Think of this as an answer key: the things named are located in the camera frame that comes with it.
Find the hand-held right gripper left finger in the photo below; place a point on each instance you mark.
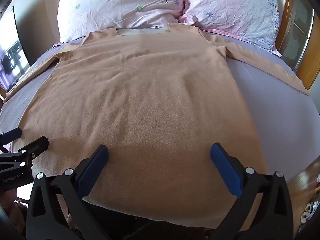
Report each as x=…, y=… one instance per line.
x=93, y=166

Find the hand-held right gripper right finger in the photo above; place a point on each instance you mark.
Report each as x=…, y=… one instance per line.
x=225, y=166

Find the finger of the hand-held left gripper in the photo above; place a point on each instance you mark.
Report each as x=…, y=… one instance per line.
x=37, y=145
x=12, y=132

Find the tan long-sleeved shirt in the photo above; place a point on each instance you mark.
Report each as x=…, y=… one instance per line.
x=140, y=100

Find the window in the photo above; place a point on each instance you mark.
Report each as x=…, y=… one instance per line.
x=12, y=55

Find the purple bed sheet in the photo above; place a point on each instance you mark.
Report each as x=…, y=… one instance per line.
x=270, y=100

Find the fluffy slippers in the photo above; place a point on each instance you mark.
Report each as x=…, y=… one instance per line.
x=307, y=211

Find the wooden headboard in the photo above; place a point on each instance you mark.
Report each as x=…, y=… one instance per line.
x=298, y=37

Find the pink floral pillow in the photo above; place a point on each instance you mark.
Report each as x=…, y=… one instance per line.
x=232, y=12
x=120, y=3

